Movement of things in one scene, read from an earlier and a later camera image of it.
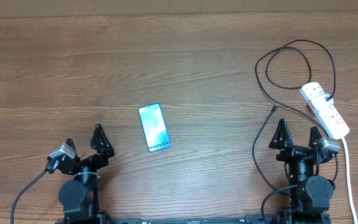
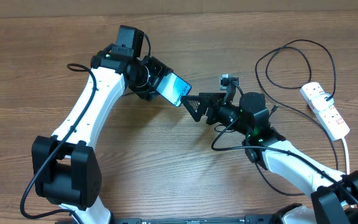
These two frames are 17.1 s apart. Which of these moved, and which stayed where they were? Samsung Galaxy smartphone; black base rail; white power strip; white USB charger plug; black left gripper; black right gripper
Moved: black left gripper; black right gripper; Samsung Galaxy smartphone
Stayed: white USB charger plug; black base rail; white power strip
